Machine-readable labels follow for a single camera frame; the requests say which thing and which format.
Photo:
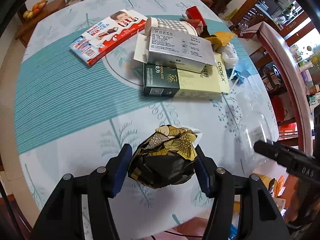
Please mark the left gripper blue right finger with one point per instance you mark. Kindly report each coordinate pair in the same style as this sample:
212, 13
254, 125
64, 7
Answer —
205, 169

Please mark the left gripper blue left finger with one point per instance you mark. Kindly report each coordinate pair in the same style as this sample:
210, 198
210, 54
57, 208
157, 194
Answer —
117, 170

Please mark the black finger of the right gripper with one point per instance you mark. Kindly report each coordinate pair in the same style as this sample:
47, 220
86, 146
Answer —
274, 151

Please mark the black gold wrapper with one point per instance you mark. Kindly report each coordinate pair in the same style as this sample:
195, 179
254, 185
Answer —
167, 157

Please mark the blue face mask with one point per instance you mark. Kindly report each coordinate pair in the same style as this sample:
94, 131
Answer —
241, 71

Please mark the green cream Codex chocolate box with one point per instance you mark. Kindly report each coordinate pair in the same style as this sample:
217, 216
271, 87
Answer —
172, 82

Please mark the yellow wrapper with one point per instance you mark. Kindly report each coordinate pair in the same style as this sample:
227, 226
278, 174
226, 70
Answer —
220, 38

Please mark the clear plastic container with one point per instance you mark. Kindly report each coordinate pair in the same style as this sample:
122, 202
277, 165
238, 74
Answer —
253, 127

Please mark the teal white patterned tablecloth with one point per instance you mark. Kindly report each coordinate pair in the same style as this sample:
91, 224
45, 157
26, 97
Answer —
69, 118

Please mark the white plastic bag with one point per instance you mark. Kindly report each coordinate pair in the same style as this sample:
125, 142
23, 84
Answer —
229, 56

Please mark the wooden display shelf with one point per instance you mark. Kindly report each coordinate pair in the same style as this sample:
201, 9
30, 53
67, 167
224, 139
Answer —
278, 52

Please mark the white grey printed carton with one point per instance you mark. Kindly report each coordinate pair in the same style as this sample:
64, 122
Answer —
170, 48

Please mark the red white Kinder chocolate box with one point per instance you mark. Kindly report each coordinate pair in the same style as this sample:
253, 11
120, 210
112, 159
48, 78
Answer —
106, 35

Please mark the checked paper cup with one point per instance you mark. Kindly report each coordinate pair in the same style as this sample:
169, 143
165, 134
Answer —
181, 26

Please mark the red small box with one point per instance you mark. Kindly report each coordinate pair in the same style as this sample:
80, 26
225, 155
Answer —
193, 13

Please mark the dark wicker basket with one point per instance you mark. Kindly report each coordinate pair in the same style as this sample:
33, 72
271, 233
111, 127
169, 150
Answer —
222, 0

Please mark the fruit bowl with oranges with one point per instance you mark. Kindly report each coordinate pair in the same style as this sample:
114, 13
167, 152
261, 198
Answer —
36, 9

